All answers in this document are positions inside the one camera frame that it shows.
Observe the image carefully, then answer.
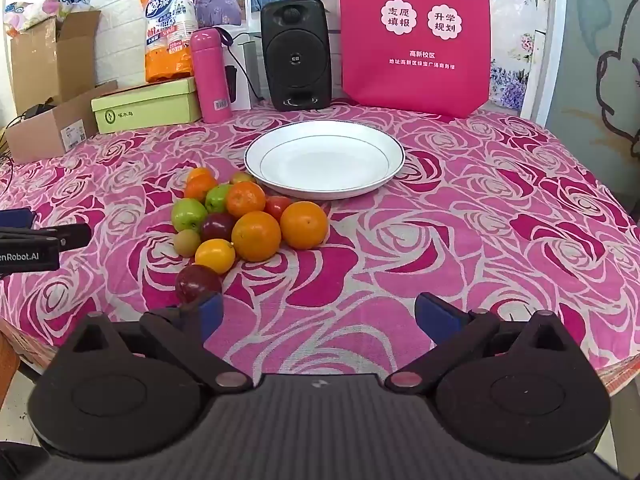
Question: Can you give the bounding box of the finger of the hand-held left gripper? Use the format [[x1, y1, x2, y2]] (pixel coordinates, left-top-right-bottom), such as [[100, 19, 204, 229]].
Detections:
[[0, 208, 37, 229], [0, 223, 93, 251]]

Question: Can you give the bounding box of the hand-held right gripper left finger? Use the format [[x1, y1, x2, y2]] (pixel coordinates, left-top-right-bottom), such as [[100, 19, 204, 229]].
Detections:
[[52, 291, 253, 395]]

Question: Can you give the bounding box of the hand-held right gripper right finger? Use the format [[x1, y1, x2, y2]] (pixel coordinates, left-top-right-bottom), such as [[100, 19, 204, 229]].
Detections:
[[385, 292, 598, 395]]

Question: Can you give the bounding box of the dark red plum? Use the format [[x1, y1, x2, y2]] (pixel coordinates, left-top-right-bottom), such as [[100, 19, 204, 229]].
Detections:
[[175, 264, 223, 305], [201, 213, 236, 243]]

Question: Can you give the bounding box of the yellow orange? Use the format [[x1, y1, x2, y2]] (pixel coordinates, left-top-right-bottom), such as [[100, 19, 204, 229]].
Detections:
[[195, 239, 236, 275]]

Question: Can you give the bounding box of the brown kiwi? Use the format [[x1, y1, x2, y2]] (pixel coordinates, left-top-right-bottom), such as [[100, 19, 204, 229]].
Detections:
[[173, 229, 202, 257]]

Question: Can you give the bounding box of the large orange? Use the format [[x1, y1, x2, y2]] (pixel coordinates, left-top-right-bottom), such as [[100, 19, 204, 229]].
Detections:
[[280, 201, 329, 250], [231, 211, 282, 263]]

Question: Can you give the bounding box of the bumpy tangerine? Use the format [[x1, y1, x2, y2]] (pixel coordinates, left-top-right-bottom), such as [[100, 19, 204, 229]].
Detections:
[[226, 181, 266, 218]]

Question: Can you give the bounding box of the white plate with dark rim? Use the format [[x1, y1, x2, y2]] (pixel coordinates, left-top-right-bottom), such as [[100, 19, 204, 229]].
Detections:
[[244, 120, 406, 200]]

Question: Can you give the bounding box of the pink rose-patterned tablecloth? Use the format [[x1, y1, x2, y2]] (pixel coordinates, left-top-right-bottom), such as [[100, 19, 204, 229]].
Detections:
[[0, 100, 640, 386]]

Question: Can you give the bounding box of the brown cardboard box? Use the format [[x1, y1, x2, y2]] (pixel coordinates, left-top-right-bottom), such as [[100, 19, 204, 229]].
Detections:
[[5, 10, 118, 165]]

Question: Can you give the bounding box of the green shoe box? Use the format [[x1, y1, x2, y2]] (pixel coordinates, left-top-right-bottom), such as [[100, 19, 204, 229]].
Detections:
[[91, 76, 203, 135]]

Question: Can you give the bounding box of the pink thermos bottle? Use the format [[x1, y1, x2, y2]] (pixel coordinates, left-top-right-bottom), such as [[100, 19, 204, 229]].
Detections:
[[189, 27, 232, 124]]

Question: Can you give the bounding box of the orange paper cup packet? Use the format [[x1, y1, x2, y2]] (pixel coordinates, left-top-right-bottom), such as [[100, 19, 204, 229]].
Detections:
[[138, 0, 200, 84]]

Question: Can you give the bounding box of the white product box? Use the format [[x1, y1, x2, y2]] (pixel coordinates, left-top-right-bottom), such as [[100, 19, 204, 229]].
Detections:
[[222, 42, 264, 111]]

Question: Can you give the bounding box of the pink tote bag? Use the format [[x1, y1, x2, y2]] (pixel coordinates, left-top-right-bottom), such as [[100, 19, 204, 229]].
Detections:
[[338, 0, 492, 118]]

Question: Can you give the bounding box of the floral curtain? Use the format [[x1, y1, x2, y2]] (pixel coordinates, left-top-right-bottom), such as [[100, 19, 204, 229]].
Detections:
[[485, 0, 538, 111]]

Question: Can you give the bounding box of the black speaker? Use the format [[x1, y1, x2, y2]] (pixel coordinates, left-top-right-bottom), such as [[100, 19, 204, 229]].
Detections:
[[260, 0, 333, 112]]

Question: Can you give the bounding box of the purple bedding package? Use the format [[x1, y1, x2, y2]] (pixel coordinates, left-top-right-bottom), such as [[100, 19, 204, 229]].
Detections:
[[195, 0, 247, 28]]

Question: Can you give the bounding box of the glass door with cartoon drawing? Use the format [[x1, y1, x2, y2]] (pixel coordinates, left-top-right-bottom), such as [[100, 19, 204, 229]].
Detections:
[[545, 0, 640, 231]]

